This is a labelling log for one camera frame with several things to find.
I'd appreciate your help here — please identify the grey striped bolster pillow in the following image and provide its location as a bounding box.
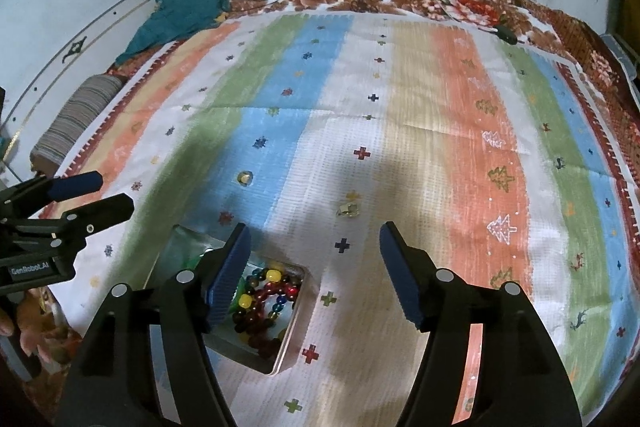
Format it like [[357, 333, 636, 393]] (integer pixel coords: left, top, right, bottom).
[[29, 74, 127, 171]]

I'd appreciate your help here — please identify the striped pastel mat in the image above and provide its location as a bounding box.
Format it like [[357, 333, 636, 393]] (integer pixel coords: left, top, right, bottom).
[[37, 13, 640, 427]]

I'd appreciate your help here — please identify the black charger plug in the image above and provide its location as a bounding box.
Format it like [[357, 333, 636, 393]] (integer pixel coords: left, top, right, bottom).
[[492, 23, 522, 46]]

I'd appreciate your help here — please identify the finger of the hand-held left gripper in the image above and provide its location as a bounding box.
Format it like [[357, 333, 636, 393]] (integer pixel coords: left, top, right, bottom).
[[10, 172, 105, 208], [49, 193, 135, 244]]

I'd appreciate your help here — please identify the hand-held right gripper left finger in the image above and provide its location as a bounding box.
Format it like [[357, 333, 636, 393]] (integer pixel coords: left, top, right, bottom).
[[60, 223, 252, 427]]

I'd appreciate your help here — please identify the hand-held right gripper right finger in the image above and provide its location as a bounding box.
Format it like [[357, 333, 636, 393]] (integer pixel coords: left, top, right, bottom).
[[378, 222, 583, 427]]

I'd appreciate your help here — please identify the silver metal tin box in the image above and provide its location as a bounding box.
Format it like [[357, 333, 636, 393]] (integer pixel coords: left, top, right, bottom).
[[150, 223, 320, 376]]

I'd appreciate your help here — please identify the white bed headboard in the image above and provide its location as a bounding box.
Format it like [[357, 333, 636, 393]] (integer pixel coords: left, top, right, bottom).
[[0, 0, 161, 158]]

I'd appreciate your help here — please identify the dark multicolour bead bracelet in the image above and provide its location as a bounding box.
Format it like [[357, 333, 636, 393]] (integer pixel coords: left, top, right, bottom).
[[234, 281, 302, 360]]

